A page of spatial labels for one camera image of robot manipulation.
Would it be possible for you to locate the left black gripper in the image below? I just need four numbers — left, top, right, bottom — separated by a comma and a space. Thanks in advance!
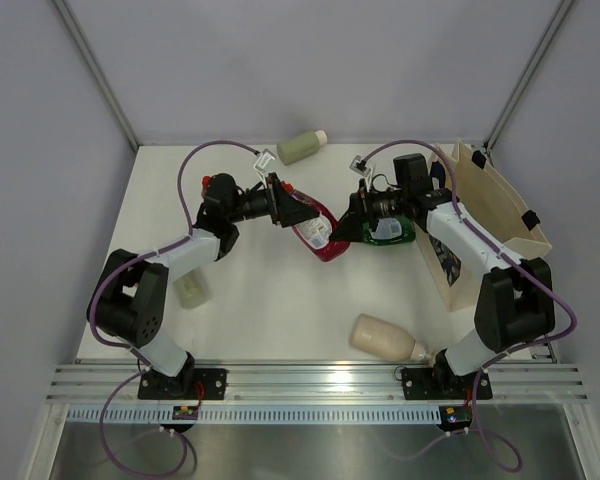
226, 173, 317, 227

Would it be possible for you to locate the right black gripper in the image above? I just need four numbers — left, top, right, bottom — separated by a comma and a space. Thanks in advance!
330, 179, 409, 243

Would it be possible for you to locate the large magenta dish soap bottle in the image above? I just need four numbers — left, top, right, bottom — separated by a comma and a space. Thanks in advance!
283, 182, 350, 262

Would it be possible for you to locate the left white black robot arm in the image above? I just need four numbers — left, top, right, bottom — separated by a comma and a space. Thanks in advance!
87, 173, 319, 399

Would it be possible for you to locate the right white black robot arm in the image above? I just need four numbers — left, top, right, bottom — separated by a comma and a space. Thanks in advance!
330, 154, 555, 397

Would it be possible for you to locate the beige canvas tote bag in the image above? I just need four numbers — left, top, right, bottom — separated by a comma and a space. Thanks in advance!
415, 141, 552, 312

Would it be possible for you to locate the green dish soap bottle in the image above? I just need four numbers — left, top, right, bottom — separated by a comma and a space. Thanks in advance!
363, 216, 416, 247

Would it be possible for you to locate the sage green bottle white cap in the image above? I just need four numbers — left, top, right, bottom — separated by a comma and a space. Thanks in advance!
276, 130, 328, 166

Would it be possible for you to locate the beige cream bottle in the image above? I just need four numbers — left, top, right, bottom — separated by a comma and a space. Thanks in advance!
349, 314, 437, 362

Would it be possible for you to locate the pale green translucent bottle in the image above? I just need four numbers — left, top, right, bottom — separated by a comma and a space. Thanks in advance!
173, 268, 211, 310

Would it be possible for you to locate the right small circuit board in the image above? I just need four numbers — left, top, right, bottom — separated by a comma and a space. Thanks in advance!
438, 406, 473, 431

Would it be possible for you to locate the small circuit board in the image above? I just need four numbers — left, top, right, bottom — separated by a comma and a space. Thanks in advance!
438, 406, 473, 431
172, 405, 199, 421

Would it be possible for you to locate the left small circuit board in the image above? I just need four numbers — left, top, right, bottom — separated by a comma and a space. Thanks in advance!
172, 405, 199, 421

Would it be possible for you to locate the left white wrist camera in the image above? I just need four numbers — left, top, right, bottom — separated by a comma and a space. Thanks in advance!
253, 149, 276, 185

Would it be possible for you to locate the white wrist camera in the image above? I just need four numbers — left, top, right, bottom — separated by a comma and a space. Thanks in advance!
349, 155, 374, 184
253, 149, 276, 185

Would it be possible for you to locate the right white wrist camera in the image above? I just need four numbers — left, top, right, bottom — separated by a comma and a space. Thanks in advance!
349, 155, 374, 184

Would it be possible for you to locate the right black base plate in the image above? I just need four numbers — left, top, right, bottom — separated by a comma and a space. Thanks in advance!
400, 367, 493, 401

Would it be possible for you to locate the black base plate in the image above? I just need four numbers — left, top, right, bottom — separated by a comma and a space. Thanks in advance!
137, 368, 227, 401
400, 367, 493, 401

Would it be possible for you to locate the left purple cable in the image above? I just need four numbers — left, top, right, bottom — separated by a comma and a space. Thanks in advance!
87, 139, 261, 475

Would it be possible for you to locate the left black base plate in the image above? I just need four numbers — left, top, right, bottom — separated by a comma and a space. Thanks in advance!
137, 368, 227, 401

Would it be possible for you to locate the left aluminium frame post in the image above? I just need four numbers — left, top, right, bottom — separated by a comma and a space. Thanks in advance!
49, 0, 141, 153

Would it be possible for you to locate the aluminium frame post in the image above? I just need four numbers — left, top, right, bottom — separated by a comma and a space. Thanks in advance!
49, 0, 141, 153
482, 0, 578, 154

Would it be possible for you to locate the aluminium mounting rail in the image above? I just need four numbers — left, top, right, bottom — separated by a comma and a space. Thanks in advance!
46, 361, 589, 405

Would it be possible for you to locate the white slotted cable duct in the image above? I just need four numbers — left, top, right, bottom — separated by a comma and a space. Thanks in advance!
66, 404, 440, 425

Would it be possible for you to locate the right aluminium frame post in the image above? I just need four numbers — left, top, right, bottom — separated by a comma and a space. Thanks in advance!
482, 0, 578, 154

